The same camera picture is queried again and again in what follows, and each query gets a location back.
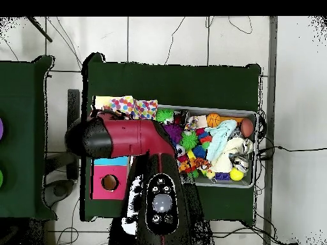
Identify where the purple spiky ball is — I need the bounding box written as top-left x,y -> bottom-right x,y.
164,124 -> 183,144

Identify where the shallow mesh toy bin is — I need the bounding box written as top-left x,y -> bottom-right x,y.
156,103 -> 258,189

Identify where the green stringy ball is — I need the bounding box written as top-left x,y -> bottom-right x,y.
180,131 -> 199,151
155,108 -> 175,123

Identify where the orange toy basketball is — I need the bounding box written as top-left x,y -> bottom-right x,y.
206,112 -> 222,128

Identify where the cream knitted cloth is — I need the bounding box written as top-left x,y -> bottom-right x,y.
211,137 -> 247,174

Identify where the grey floor base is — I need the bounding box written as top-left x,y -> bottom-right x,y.
43,179 -> 75,207

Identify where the polka dot cloth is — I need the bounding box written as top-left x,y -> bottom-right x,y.
102,95 -> 158,121

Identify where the black rod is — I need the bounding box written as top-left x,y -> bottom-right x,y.
26,16 -> 54,43

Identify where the light blue cloth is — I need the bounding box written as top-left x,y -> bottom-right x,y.
204,119 -> 238,162

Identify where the black cable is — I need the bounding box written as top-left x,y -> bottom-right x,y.
256,144 -> 327,155

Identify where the yellow tennis ball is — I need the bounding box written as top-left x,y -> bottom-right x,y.
229,167 -> 245,182

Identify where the brown toy football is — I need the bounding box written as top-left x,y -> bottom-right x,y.
240,117 -> 254,138

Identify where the wooden box with three holes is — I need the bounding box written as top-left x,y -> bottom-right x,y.
91,95 -> 134,200

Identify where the green cloth side table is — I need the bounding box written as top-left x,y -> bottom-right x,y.
0,55 -> 58,220

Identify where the dark green tablecloth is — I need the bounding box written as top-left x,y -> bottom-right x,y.
80,52 -> 262,222

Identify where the black upright bar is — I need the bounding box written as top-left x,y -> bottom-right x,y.
66,89 -> 80,181

